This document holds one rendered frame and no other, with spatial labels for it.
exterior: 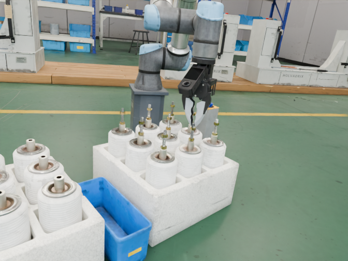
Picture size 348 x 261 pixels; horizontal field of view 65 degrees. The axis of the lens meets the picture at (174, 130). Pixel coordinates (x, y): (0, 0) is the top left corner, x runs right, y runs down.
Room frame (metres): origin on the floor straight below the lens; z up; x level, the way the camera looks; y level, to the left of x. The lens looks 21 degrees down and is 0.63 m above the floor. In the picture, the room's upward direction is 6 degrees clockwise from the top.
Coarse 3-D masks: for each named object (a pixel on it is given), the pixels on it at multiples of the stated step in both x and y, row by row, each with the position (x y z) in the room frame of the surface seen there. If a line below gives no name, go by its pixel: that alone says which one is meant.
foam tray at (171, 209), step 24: (96, 168) 0.90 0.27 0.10; (120, 168) 0.79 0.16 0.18; (216, 168) 0.85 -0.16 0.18; (120, 192) 0.78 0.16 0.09; (144, 192) 0.68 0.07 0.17; (168, 192) 0.68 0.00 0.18; (192, 192) 0.75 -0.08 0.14; (216, 192) 0.84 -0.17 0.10; (168, 216) 0.68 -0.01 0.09; (192, 216) 0.76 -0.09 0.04
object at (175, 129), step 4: (160, 124) 1.07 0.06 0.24; (164, 124) 1.05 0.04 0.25; (180, 124) 1.08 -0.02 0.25; (160, 128) 1.06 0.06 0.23; (164, 128) 1.04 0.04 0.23; (172, 128) 1.04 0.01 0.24; (176, 128) 1.05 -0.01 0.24; (180, 128) 1.06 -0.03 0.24; (160, 132) 1.06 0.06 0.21; (172, 132) 1.04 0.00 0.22; (176, 132) 1.05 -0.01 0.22
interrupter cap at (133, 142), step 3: (135, 138) 0.87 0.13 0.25; (129, 141) 0.84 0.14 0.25; (132, 141) 0.84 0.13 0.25; (135, 141) 0.85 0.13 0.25; (144, 141) 0.85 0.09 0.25; (147, 141) 0.85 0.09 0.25; (150, 141) 0.85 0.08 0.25; (132, 144) 0.81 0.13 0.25; (135, 144) 0.82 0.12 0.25; (138, 144) 0.83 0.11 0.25; (144, 144) 0.83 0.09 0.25; (147, 144) 0.83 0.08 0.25; (150, 144) 0.83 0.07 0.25; (135, 147) 0.80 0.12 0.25; (138, 147) 0.80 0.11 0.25; (141, 147) 0.80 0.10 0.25; (144, 147) 0.81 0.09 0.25; (147, 147) 0.81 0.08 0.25
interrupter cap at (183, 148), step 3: (183, 144) 0.86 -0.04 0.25; (186, 144) 0.86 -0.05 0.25; (180, 147) 0.84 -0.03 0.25; (183, 147) 0.84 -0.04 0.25; (186, 147) 0.85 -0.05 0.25; (195, 147) 0.85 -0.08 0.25; (198, 147) 0.85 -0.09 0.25; (180, 150) 0.81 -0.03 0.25; (183, 150) 0.82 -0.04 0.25; (186, 150) 0.82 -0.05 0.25; (195, 150) 0.83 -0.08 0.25; (198, 150) 0.83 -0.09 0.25; (186, 153) 0.80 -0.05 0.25; (189, 153) 0.80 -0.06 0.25; (192, 153) 0.80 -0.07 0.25; (195, 153) 0.80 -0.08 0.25; (198, 153) 0.81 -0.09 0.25
